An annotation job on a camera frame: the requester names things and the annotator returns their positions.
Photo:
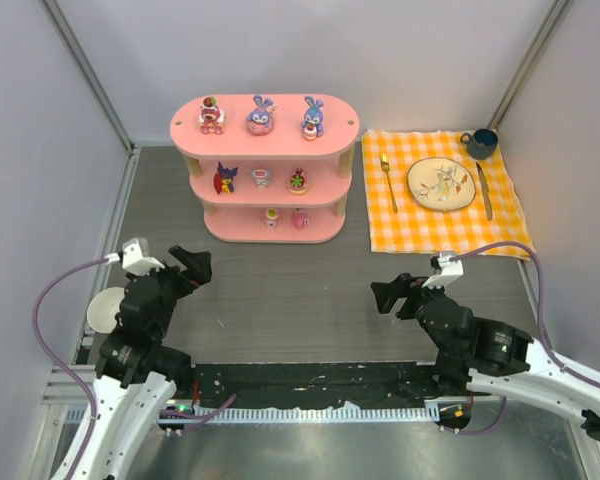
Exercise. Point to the pink pig toy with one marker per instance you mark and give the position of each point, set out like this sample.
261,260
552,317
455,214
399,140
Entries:
299,219

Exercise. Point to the gold fork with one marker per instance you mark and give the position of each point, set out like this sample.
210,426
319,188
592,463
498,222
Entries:
385,167

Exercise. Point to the purple bunny with cake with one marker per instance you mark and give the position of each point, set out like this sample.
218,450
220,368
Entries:
313,119

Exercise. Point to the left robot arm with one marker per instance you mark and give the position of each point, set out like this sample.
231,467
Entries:
135,374

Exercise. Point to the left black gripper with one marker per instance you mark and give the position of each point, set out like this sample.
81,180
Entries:
175,273

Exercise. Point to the white ceramic bowl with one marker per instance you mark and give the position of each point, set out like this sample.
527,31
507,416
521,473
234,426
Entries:
103,308

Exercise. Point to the white slotted cable duct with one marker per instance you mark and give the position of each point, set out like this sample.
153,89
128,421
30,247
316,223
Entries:
348,413

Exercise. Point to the white pink toy middle shelf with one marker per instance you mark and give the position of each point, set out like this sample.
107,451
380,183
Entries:
261,177

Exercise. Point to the pink bear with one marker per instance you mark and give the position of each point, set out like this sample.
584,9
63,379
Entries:
211,117
298,182

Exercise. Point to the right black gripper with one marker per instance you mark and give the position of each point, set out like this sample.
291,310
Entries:
406,301

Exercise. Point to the dark blue ceramic mug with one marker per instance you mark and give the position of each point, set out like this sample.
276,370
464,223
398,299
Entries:
480,144

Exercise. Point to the red yellow bird toy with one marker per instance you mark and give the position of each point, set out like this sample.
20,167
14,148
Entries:
223,181

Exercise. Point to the pink three-tier wooden shelf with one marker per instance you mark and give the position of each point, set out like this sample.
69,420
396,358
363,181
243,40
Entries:
326,161

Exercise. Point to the gold knife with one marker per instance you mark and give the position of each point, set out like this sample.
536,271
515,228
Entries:
485,192

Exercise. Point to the cream decorated ceramic plate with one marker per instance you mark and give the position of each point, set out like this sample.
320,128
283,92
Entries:
440,184

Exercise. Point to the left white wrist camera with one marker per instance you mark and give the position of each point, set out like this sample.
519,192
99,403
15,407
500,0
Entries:
135,258

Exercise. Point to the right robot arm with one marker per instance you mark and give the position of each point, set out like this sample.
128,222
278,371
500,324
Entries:
489,356

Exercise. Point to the pink toy with yellow hat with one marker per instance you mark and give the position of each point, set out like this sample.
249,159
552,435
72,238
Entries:
271,217

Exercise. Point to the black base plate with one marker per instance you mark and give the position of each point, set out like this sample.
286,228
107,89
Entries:
308,386

